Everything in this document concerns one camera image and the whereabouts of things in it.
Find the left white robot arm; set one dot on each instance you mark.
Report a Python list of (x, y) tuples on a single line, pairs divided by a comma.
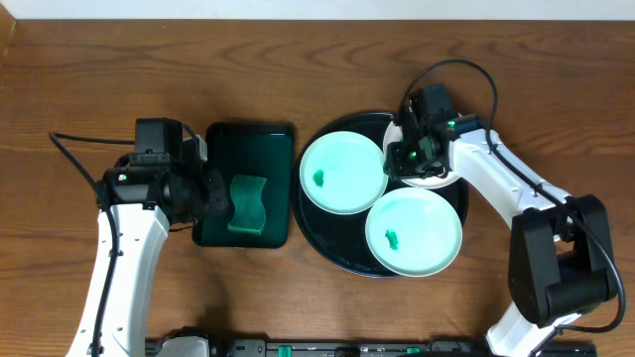
[(137, 209)]

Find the dark green rectangular tray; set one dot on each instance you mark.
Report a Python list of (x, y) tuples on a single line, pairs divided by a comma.
[(255, 161)]

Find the green sponge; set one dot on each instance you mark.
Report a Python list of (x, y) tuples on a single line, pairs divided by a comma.
[(249, 215)]

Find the round black tray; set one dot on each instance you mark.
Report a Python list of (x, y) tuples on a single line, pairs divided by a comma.
[(341, 238)]

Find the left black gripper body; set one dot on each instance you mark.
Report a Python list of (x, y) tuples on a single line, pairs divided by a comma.
[(214, 193)]

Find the mint plate with green stain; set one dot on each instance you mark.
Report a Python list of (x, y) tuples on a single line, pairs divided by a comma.
[(342, 172)]

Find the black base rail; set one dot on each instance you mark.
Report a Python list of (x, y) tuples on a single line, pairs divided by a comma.
[(194, 341)]

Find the white plate with green stain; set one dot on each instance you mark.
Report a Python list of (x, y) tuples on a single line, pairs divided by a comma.
[(392, 134)]

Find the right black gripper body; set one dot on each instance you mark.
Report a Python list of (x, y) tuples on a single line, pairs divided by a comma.
[(408, 160)]

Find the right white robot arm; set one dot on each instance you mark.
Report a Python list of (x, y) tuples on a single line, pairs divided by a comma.
[(561, 263)]

